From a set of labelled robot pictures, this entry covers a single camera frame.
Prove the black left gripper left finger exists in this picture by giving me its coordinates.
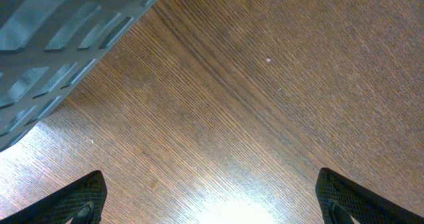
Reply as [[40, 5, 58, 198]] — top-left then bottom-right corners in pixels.
[[1, 170, 107, 224]]

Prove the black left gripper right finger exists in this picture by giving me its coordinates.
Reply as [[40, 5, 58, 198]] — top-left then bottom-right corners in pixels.
[[315, 168, 423, 224]]

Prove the grey plastic lattice basket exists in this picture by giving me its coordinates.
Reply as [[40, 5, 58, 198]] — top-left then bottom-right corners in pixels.
[[1, 0, 157, 150]]

